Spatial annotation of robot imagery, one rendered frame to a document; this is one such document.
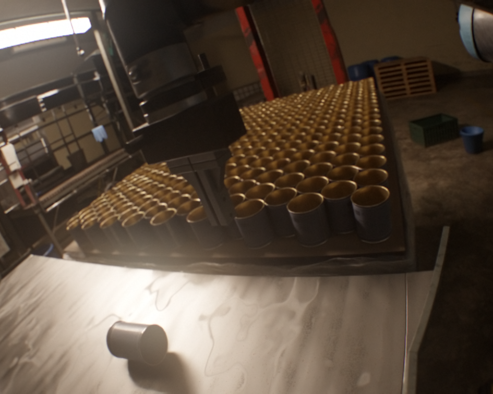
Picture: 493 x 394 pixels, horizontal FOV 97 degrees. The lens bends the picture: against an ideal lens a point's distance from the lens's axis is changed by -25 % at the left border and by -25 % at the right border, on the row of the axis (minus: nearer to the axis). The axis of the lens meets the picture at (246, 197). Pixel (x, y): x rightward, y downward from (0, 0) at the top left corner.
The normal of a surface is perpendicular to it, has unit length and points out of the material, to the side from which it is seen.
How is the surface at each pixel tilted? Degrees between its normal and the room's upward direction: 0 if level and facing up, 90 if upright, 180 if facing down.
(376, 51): 90
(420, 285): 0
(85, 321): 0
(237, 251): 3
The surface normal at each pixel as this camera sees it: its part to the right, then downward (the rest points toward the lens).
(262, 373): -0.32, -0.87
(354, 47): -0.38, 0.48
